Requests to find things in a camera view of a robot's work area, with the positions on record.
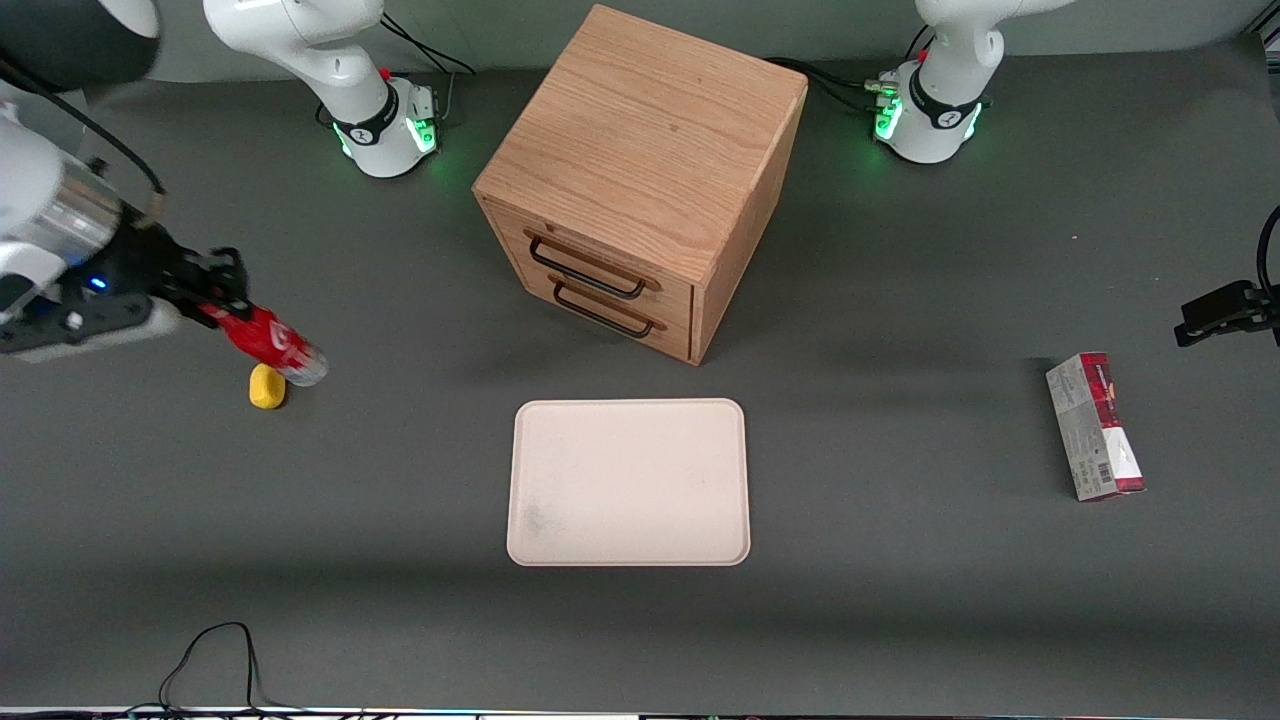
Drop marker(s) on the red plaid cardboard box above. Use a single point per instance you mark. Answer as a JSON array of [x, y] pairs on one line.
[[1095, 425]]

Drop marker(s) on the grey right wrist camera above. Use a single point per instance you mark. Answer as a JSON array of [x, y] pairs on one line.
[[90, 335]]

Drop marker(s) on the cream plastic tray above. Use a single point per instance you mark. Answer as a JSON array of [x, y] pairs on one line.
[[628, 482]]

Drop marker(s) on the small yellow lemon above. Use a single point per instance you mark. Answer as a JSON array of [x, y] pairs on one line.
[[267, 387]]

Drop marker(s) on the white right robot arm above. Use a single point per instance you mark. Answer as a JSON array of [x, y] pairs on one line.
[[320, 70]]

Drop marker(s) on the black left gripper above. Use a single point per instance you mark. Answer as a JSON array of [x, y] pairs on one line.
[[1222, 309]]

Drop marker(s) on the wooden two-drawer cabinet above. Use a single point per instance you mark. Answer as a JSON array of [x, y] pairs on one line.
[[640, 170]]

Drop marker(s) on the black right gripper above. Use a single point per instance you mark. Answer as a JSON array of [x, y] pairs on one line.
[[139, 265]]

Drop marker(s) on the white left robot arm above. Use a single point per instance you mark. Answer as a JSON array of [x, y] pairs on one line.
[[945, 90]]

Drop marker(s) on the red soda can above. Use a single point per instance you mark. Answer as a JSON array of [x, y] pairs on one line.
[[270, 345]]

